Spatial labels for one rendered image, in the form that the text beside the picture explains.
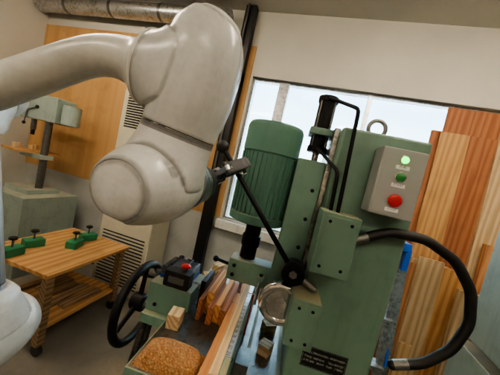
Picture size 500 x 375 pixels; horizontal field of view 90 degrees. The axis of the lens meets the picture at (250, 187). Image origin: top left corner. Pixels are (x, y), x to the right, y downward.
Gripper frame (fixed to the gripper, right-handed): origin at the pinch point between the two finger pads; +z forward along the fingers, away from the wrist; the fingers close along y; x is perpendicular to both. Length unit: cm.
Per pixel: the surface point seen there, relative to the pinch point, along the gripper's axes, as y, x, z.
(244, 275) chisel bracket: -11.0, -28.0, 10.7
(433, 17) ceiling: 161, 41, 136
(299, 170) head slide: 19.9, -7.6, 7.2
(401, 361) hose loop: 18, -63, 1
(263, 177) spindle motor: 9.9, -4.4, 5.5
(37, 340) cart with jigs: -154, -19, 53
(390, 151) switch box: 39.4, -14.3, -3.0
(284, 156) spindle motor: 18.1, -2.2, 7.2
